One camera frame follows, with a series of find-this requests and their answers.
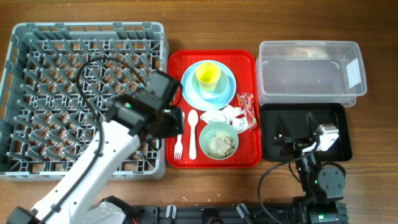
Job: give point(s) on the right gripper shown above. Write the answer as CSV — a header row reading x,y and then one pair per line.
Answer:
x,y
296,144

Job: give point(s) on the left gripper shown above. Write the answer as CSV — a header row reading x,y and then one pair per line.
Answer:
x,y
176,128

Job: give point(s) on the white plastic fork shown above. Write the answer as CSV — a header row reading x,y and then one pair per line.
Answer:
x,y
178,148

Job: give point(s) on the white plastic spoon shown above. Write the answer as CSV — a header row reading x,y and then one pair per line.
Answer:
x,y
192,121

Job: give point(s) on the red snack wrapper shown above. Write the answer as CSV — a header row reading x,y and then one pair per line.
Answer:
x,y
246,103

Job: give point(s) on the green bowl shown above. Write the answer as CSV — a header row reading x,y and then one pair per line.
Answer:
x,y
209,128

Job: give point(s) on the rice and food scraps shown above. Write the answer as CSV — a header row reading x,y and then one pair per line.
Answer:
x,y
219,144

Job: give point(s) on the white tissue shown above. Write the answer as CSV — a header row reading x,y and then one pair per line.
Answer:
x,y
233,116

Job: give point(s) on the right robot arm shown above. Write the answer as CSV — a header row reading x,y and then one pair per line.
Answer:
x,y
322,183

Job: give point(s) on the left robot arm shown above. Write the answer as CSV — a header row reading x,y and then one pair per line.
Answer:
x,y
129,121

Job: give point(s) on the grey dishwasher rack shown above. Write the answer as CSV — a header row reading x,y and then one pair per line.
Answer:
x,y
57,77

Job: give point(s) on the black plastic tray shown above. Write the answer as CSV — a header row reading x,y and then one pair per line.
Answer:
x,y
294,116

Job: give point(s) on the clear plastic bin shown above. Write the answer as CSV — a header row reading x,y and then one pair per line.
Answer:
x,y
310,71

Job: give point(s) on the light blue plate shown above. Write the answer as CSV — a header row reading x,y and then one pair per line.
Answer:
x,y
205,105

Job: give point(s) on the red plastic tray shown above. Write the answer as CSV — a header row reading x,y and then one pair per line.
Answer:
x,y
243,66

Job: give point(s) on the yellow plastic cup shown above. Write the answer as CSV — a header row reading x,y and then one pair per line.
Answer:
x,y
208,75

